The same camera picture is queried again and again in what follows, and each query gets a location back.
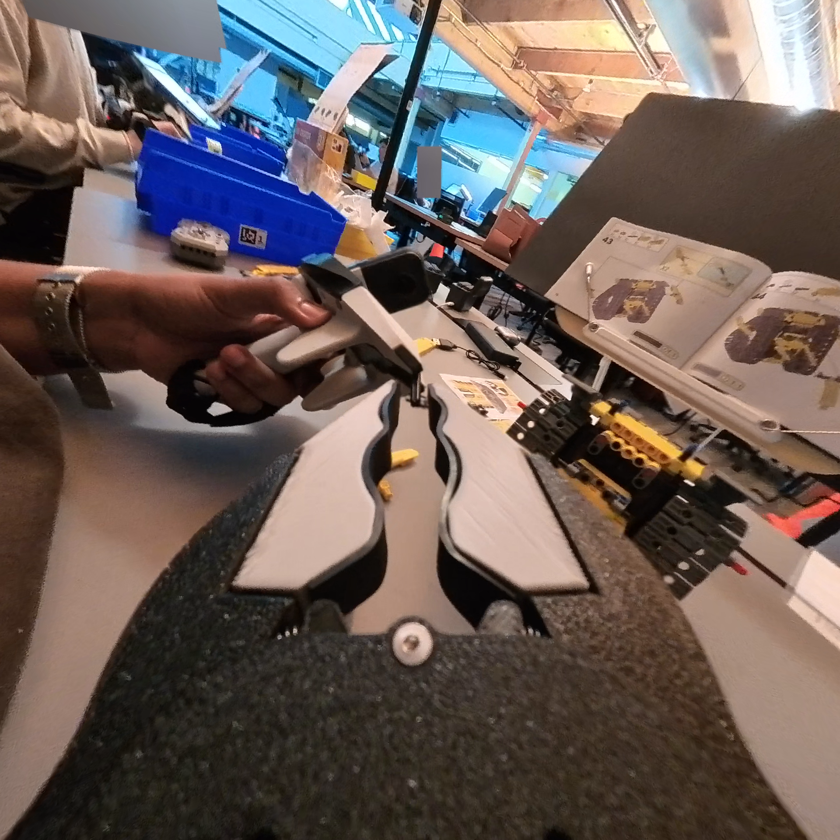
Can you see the person's left hand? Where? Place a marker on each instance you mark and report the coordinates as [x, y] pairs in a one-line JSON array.
[[177, 321]]

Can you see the yellow cardboard box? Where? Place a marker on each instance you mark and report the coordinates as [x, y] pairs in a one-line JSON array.
[[358, 243]]

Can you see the black power adapter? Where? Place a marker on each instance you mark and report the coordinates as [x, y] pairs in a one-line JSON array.
[[489, 341]]

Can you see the black pole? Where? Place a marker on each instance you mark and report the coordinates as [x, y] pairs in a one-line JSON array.
[[407, 98]]

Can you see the small yellow connector brick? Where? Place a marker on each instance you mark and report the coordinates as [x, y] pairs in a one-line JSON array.
[[386, 491]]

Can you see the blue plastic bin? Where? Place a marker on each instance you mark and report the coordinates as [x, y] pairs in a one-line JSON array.
[[256, 148], [197, 190]]

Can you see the yellow black toy tracked vehicle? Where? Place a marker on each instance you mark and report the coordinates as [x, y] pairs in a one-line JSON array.
[[682, 544]]

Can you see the yellow blade-shaped brick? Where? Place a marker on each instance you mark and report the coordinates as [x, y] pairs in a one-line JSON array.
[[403, 458]]

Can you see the yellow grey sticker sheet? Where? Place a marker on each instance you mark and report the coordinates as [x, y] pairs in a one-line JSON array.
[[472, 387]]

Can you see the instruction booklet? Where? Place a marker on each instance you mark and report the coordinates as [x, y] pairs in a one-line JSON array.
[[656, 262]]

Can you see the brown cardboard box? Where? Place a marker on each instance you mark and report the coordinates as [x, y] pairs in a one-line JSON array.
[[515, 236]]

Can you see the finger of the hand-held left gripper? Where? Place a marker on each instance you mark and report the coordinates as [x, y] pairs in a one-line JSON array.
[[377, 321], [390, 371]]

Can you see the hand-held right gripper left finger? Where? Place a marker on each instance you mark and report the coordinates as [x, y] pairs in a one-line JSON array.
[[308, 512]]

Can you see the beige wristwatch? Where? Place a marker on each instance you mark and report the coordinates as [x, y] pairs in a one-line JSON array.
[[59, 315]]

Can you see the black battery charger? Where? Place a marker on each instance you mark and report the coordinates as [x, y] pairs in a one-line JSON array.
[[484, 289], [459, 298]]

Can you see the person's left forearm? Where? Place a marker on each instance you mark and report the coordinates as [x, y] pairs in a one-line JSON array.
[[16, 315]]

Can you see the black toy axle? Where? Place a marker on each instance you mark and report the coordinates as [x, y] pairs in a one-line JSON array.
[[416, 390]]

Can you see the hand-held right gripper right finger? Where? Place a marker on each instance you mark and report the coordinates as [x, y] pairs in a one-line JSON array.
[[518, 518]]

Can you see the clear plastic bags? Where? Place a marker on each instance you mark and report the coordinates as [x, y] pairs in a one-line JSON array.
[[328, 197]]

